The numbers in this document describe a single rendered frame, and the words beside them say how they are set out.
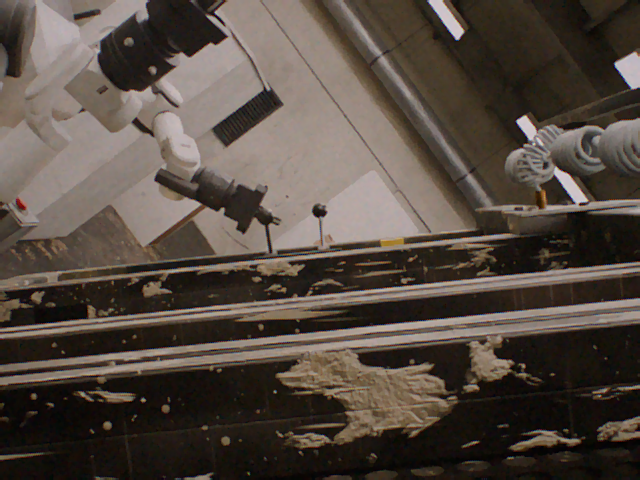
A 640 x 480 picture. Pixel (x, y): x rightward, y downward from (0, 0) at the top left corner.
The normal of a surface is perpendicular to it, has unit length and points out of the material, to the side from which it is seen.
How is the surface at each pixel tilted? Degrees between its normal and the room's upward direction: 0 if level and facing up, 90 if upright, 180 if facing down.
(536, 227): 90
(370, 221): 90
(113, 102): 105
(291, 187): 90
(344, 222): 90
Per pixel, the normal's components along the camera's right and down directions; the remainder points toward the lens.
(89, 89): 0.11, 0.63
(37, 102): 0.40, 0.41
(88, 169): -0.02, 0.02
